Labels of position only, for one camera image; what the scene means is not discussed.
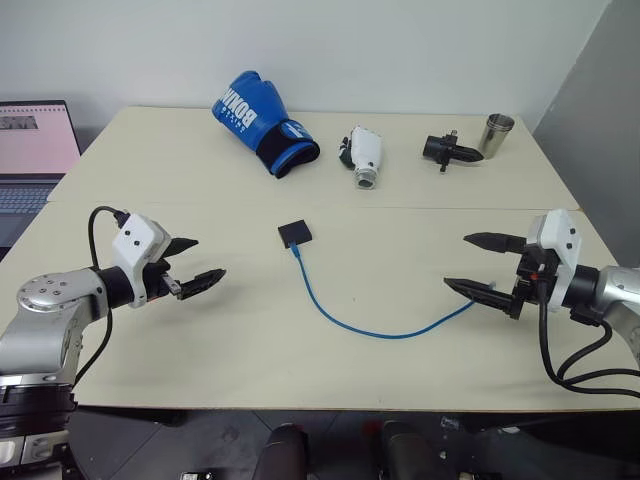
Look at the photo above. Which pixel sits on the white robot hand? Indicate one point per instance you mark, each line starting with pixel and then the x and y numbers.
pixel 367 150

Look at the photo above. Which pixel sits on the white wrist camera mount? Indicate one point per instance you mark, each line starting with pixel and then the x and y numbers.
pixel 135 237
pixel 560 235

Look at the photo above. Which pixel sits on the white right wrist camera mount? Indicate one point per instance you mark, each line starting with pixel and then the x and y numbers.
pixel 560 235

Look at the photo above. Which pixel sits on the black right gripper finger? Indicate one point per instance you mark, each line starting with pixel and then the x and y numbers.
pixel 497 242
pixel 482 292

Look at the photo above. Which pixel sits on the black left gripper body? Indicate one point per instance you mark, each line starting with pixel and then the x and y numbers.
pixel 159 280

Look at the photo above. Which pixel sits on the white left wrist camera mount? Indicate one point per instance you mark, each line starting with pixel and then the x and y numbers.
pixel 135 237

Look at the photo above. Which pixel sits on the black square block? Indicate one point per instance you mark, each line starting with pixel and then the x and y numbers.
pixel 296 231

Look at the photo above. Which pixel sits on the open laptop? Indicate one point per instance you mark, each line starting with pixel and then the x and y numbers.
pixel 30 150

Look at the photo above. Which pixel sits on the dark rounded shape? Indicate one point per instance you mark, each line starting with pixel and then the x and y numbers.
pixel 282 452

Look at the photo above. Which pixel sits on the stainless steel cup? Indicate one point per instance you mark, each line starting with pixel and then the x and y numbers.
pixel 495 137

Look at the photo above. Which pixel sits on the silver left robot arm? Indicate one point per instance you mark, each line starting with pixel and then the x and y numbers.
pixel 45 310

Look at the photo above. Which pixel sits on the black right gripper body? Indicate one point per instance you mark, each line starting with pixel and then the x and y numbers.
pixel 532 277

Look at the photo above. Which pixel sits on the spare black gripper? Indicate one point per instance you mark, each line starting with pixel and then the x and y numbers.
pixel 440 146

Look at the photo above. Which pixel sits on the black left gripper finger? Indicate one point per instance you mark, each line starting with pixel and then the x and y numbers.
pixel 182 246
pixel 200 282

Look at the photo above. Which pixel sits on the blue boxing glove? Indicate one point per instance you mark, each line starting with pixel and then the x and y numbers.
pixel 250 110

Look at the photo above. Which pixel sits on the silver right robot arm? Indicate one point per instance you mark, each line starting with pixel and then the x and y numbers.
pixel 620 295

